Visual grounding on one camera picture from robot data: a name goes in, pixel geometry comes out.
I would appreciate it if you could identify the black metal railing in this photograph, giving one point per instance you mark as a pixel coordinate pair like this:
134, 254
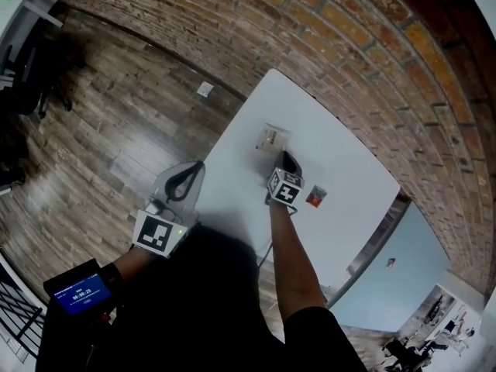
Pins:
19, 312

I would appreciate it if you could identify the white desk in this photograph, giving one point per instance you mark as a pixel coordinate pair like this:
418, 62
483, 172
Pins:
19, 10

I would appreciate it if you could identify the black office chair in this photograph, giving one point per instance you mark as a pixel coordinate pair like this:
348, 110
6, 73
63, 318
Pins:
31, 80

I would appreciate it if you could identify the red item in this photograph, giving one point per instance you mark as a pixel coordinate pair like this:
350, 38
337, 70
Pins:
390, 263

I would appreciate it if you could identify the person's left forearm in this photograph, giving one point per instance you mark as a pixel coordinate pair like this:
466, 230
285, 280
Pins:
133, 264

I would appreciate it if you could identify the person's right forearm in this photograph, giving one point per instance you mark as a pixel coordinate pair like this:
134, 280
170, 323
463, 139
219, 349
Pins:
296, 266

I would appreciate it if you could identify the white square floor socket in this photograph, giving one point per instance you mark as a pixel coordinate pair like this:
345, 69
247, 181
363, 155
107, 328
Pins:
204, 90

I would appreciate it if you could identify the black wrist screen device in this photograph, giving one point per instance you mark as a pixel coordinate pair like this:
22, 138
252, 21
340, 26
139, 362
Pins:
79, 293

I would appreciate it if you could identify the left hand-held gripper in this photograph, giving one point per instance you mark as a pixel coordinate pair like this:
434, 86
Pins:
155, 235

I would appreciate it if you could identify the person's black clothing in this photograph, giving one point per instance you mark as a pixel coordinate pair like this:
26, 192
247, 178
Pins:
193, 316

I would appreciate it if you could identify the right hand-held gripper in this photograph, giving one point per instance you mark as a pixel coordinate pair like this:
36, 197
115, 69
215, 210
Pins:
286, 188

